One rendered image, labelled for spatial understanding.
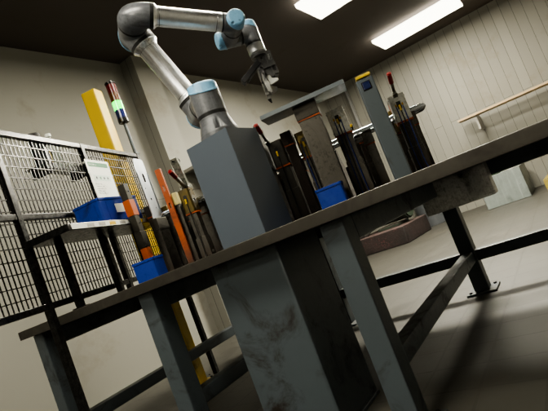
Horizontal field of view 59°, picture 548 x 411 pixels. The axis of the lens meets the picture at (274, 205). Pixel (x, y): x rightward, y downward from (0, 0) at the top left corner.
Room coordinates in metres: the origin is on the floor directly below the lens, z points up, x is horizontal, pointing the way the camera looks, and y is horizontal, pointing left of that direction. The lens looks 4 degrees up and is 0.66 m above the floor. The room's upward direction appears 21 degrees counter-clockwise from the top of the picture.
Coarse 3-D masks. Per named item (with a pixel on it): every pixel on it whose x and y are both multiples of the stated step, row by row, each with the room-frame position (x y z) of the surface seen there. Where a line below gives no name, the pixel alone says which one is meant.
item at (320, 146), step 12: (300, 108) 1.96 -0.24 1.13; (312, 108) 1.95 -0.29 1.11; (300, 120) 1.97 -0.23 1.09; (312, 120) 1.96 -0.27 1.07; (312, 132) 1.96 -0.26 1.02; (324, 132) 1.95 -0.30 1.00; (312, 144) 1.97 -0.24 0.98; (324, 144) 1.96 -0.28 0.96; (312, 156) 1.97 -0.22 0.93; (324, 156) 1.96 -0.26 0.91; (336, 156) 1.95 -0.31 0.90; (324, 168) 1.97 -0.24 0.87; (336, 168) 1.96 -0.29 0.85; (324, 180) 1.97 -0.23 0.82; (336, 180) 1.96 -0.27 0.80; (348, 192) 1.95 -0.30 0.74
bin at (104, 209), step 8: (96, 200) 2.26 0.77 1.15; (104, 200) 2.31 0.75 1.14; (112, 200) 2.36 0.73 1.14; (120, 200) 2.42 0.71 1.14; (136, 200) 2.54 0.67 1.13; (80, 208) 2.30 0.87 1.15; (88, 208) 2.29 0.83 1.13; (96, 208) 2.27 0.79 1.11; (104, 208) 2.29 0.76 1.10; (112, 208) 2.34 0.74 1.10; (120, 208) 2.39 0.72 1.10; (80, 216) 2.31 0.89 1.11; (88, 216) 2.29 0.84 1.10; (96, 216) 2.28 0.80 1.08; (104, 216) 2.27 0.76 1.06; (112, 216) 2.32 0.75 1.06; (120, 216) 2.37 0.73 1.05
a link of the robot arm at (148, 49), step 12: (120, 36) 1.87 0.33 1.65; (132, 36) 1.83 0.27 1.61; (144, 36) 1.85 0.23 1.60; (132, 48) 1.87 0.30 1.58; (144, 48) 1.87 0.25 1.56; (156, 48) 1.88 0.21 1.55; (144, 60) 1.90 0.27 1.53; (156, 60) 1.88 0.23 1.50; (168, 60) 1.89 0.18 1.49; (156, 72) 1.90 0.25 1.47; (168, 72) 1.88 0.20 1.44; (180, 72) 1.91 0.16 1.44; (168, 84) 1.90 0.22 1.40; (180, 84) 1.89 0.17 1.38; (180, 96) 1.90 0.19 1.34; (180, 108) 1.93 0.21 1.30; (192, 120) 1.92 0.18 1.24
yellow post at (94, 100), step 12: (84, 96) 3.04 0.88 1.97; (96, 96) 3.03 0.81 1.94; (96, 108) 3.03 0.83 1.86; (96, 120) 3.03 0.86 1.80; (108, 120) 3.07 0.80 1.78; (96, 132) 3.04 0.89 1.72; (108, 132) 3.02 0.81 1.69; (108, 144) 3.03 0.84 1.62; (120, 144) 3.10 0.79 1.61; (108, 156) 3.04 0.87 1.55; (120, 180) 3.03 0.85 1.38; (132, 180) 3.09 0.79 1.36; (132, 192) 3.03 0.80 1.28; (156, 252) 3.06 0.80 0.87; (180, 312) 3.08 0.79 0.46; (180, 324) 3.03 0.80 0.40; (204, 372) 3.11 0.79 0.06
